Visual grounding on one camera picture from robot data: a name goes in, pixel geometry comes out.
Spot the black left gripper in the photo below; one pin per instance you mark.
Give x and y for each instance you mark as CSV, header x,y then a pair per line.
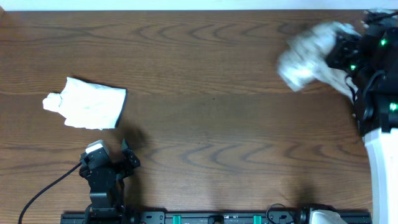
x,y
130,157

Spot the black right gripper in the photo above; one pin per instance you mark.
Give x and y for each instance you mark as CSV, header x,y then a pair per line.
x,y
341,46

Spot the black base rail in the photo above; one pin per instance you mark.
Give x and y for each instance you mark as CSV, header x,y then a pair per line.
x,y
273,216

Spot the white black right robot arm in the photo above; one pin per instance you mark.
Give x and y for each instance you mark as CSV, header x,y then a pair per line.
x,y
370,61

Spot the white fern print dress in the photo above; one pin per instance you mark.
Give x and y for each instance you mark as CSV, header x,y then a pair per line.
x,y
305,60

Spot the white folded shirt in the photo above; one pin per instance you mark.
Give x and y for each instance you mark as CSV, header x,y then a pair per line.
x,y
87,105

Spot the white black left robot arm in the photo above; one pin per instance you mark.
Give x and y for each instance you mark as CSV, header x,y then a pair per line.
x,y
109,206

